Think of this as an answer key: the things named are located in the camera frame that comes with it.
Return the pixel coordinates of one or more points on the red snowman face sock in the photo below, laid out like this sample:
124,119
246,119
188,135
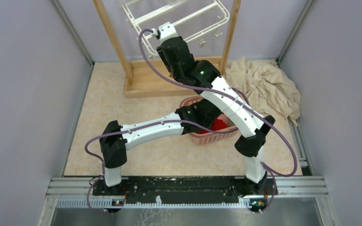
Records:
220,124

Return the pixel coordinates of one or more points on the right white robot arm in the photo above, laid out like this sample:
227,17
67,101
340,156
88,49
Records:
207,81

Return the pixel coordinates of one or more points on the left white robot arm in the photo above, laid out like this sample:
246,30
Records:
118,139

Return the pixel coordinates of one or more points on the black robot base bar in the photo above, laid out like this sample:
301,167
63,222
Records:
142,192

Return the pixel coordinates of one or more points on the white plastic clip hanger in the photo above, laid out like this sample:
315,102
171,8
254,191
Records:
192,19

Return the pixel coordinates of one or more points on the beige crumpled cloth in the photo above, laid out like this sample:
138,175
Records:
266,86

